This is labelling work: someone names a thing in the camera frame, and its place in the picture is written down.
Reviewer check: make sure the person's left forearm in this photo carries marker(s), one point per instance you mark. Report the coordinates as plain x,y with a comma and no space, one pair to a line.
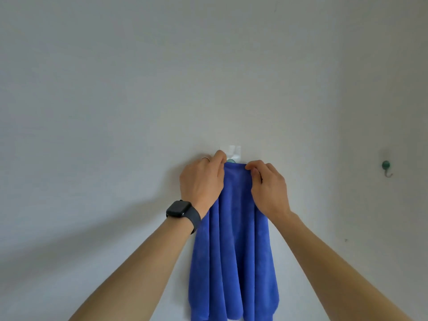
140,274

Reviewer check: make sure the person's right hand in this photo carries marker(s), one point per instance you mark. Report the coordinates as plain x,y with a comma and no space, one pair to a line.
271,193

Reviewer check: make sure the person's right forearm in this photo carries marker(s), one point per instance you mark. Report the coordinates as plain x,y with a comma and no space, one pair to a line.
334,274

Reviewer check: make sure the black smartwatch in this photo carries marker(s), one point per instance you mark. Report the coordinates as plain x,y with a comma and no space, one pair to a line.
182,210

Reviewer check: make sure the person's left hand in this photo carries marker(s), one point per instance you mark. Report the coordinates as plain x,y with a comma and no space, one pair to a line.
202,183

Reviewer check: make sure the white wall hook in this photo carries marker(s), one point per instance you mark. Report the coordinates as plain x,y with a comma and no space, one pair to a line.
234,152

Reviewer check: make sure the green wall hook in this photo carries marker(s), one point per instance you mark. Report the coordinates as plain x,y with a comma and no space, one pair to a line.
386,165

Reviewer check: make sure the blue cloth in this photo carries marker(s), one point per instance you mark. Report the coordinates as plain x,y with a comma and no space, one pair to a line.
234,247

